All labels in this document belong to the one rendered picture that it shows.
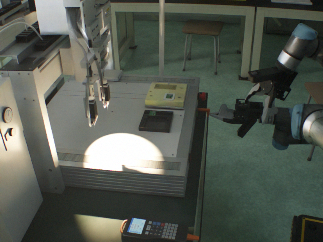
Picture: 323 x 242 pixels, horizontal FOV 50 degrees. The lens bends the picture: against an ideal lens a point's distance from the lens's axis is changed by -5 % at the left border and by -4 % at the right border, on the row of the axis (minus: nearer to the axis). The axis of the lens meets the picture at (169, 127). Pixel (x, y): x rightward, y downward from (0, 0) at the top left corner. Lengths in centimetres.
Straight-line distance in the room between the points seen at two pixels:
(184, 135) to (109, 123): 31
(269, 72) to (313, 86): 146
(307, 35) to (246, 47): 239
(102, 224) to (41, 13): 69
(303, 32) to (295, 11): 231
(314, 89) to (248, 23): 115
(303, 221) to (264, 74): 84
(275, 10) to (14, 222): 296
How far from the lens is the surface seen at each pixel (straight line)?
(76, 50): 120
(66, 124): 147
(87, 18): 116
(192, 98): 158
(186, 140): 132
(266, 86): 130
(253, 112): 153
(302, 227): 181
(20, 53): 113
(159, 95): 152
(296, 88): 370
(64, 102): 163
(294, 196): 243
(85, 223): 120
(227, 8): 349
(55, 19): 119
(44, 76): 113
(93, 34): 118
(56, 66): 120
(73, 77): 184
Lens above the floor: 163
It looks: 34 degrees down
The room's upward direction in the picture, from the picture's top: 1 degrees counter-clockwise
